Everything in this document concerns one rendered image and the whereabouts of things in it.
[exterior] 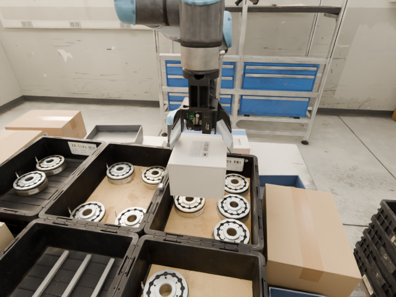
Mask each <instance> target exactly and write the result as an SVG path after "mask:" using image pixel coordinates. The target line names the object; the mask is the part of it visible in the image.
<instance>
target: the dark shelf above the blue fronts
mask: <svg viewBox="0 0 396 297"><path fill-rule="evenodd" d="M225 11H229V12H241V13H242V11H243V5H239V6H236V5H225ZM340 11H341V7H338V6H269V5H248V6H247V12H310V13H328V14H335V15H339V13H340Z"/></svg>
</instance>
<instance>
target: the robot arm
mask: <svg viewBox="0 0 396 297"><path fill-rule="evenodd" d="M114 8H115V12H116V14H117V17H118V19H119V20H120V21H121V22H122V23H124V24H132V25H144V26H147V27H149V28H151V29H154V30H156V31H158V32H161V33H162V34H163V35H164V36H165V37H166V38H168V39H170V40H172V41H175V42H178V43H181V44H180V50H181V67H182V68H183V77H184V78H185V79H188V88H189V94H188V96H187V97H185V98H184V100H183V103H182V105H181V106H180V107H179V108H178V109H177V110H174V111H172V112H170V113H169V114H168V115H167V145H166V147H170V149H171V150H172V149H173V148H174V145H175V143H176V141H177V140H178V139H179V138H180V136H181V133H182V132H183V131H185V130H186V129H187V130H194V131H201V130H202V134H211V131H214V134H216V132H218V133H220V134H221V136H222V139H223V141H224V142H225V145H226V146H227V149H228V150H229V151H230V153H231V154H232V153H233V135H232V128H231V123H230V117H229V114H228V112H227V111H226V110H225V109H224V108H223V107H222V105H221V103H220V88H221V80H222V67H223V56H225V55H226V54H227V52H228V48H230V47H232V15H231V13H230V12H229V11H225V0H114Z"/></svg>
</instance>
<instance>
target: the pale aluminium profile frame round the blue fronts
mask: <svg viewBox="0 0 396 297"><path fill-rule="evenodd" d="M348 4H349V0H343V1H342V5H341V11H340V13H339V15H338V19H337V22H336V26H335V30H334V34H333V37H332V41H331V44H330V47H329V51H328V55H327V59H328V60H327V63H326V64H325V65H324V69H323V72H322V73H317V76H321V79H320V82H319V86H318V90H317V92H308V91H276V90H244V89H240V78H241V74H243V71H242V58H243V47H244V41H245V29H246V17H247V11H248V0H243V1H242V2H241V3H240V5H243V11H242V17H241V16H240V15H241V12H240V13H239V23H238V31H237V45H236V55H239V59H238V62H236V68H235V81H234V89H227V88H221V89H220V93H221V94H233V102H232V113H231V114H229V117H230V120H231V121H232V125H231V128H232V129H238V130H245V132H246V133H256V134H277V135H289V136H304V138H303V139H304V141H301V143H302V144H305V145H307V144H309V143H308V142H307V141H306V140H308V138H309V135H310V132H311V129H312V125H313V123H314V119H315V115H316V111H317V109H318V105H319V102H320V99H321V95H322V92H323V89H324V85H325V81H326V78H327V75H328V71H329V68H330V65H331V61H332V58H333V55H334V52H335V48H336V44H337V42H338V38H339V34H340V32H341V28H342V24H343V21H344V18H345V14H346V12H347V8H348ZM319 14H320V13H315V15H314V18H313V23H312V28H311V33H310V36H309V40H308V45H307V48H306V53H305V57H309V55H310V51H311V47H312V43H313V40H314V35H315V30H316V26H317V23H318V18H319ZM153 37H154V49H155V56H156V68H157V81H158V88H159V100H160V112H161V124H162V132H163V134H161V136H163V137H166V136H167V133H165V132H166V129H167V115H168V114H169V113H170V112H171V111H169V112H167V110H168V108H169V107H168V101H164V97H163V91H165V92H181V93H188V92H189V88H188V87H163V83H162V76H161V72H162V71H166V69H165V68H161V62H160V60H159V55H160V48H159V34H158V31H156V30H154V29H153ZM169 48H170V54H173V41H172V40H169ZM157 57H158V59H157ZM240 57H241V60H240ZM329 59H330V62H329ZM328 63H329V64H328ZM240 94H242V95H272V96H288V97H315V101H314V103H313V107H308V110H312V111H311V114H310V113H309V112H308V111H307V112H306V118H300V117H268V116H255V115H247V114H244V115H237V110H239V106H240V104H238V101H239V98H240ZM164 104H166V105H165V106H164ZM239 120H257V121H281V122H294V123H299V125H300V127H301V129H302V131H287V130H264V129H252V128H239V127H237V126H236V123H237V122H238V121H239ZM304 123H308V125H307V127H306V125H305V124H304Z"/></svg>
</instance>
